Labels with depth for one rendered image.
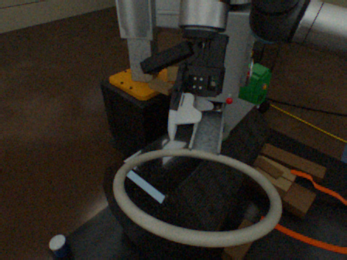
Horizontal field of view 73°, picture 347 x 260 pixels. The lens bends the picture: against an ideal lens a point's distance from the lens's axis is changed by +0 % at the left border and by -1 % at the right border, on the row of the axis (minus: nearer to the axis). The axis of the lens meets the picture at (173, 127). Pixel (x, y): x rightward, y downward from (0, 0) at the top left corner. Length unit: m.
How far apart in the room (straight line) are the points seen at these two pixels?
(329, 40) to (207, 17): 0.24
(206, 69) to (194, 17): 0.09
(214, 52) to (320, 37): 0.21
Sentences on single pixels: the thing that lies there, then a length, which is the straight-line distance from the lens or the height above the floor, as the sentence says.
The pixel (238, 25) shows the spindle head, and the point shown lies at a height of 1.48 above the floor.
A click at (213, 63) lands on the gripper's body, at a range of 0.45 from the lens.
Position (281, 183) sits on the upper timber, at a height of 0.21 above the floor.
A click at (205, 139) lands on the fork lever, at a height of 1.06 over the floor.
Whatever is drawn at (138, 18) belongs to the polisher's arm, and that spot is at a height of 1.31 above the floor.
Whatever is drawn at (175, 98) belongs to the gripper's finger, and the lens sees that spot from 0.43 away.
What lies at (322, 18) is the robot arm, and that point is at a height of 1.63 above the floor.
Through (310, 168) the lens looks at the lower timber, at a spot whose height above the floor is 0.09.
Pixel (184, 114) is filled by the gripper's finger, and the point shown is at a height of 1.49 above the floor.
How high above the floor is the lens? 1.75
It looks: 39 degrees down
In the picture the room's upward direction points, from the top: straight up
